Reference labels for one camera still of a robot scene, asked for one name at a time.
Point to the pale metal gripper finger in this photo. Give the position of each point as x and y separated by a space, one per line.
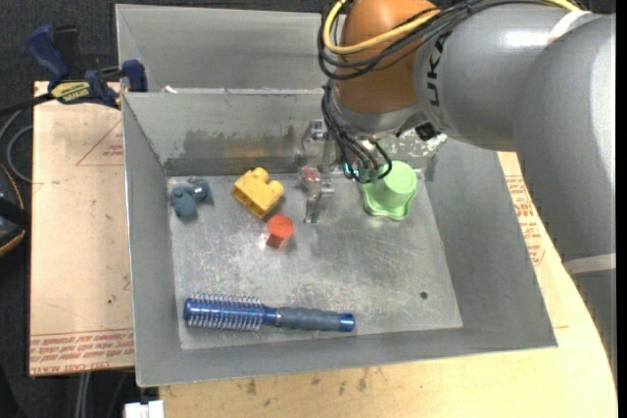
313 205
313 137

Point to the orange-red hexagonal block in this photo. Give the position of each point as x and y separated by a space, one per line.
279 230

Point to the yellow toy brick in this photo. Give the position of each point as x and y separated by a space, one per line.
257 193

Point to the light green plastic cup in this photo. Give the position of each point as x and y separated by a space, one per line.
392 191

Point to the grey metal bin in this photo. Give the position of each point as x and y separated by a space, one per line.
343 269

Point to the blue-grey soft toy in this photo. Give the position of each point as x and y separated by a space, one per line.
186 203

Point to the blue round hairbrush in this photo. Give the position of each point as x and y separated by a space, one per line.
235 312

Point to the brown cardboard board, red print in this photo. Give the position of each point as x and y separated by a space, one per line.
73 235

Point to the black cylinder on white bracket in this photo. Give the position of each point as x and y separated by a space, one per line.
425 131

